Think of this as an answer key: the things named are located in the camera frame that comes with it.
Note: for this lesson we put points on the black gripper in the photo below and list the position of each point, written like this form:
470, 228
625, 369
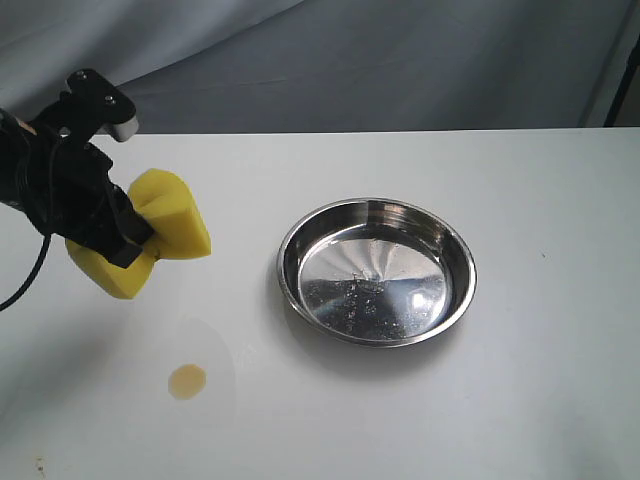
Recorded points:
55, 175

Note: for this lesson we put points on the yellow sponge block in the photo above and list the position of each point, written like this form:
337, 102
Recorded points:
165, 201

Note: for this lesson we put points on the round stainless steel dish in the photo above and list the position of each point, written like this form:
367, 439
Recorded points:
376, 272

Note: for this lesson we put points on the brown liquid spill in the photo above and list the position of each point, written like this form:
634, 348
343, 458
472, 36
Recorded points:
186, 381

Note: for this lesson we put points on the grey backdrop cloth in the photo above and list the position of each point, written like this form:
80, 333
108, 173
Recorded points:
326, 66

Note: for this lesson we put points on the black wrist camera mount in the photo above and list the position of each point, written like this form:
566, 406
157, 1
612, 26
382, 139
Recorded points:
90, 104

